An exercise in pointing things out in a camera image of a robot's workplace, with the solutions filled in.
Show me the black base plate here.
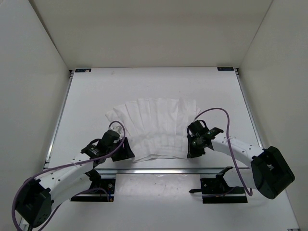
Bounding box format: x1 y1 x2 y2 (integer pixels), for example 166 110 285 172
189 167 248 204
70 177 116 203

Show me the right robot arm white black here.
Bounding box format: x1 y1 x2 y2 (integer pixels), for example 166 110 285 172
187 120 295 199

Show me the aluminium front rail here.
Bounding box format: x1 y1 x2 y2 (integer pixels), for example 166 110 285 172
96 168 222 175

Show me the white pleated skirt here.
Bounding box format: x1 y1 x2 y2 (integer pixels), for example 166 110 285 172
105 98 201 163

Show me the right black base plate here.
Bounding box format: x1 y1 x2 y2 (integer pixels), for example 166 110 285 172
189 167 248 204

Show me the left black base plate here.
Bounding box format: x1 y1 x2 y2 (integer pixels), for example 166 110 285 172
70 177 116 203

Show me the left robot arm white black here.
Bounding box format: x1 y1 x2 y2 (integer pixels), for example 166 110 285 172
11 129 130 230

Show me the right blue corner label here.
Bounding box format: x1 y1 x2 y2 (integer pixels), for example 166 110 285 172
217 67 234 71

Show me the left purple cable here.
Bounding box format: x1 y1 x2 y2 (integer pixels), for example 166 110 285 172
12 121 127 231

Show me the left blue corner label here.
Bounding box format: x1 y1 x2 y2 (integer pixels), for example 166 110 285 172
75 68 91 73

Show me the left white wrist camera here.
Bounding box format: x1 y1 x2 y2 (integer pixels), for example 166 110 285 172
109 125 123 136

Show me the blue corner label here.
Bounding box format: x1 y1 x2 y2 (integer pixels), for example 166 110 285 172
75 68 91 73
217 67 234 71

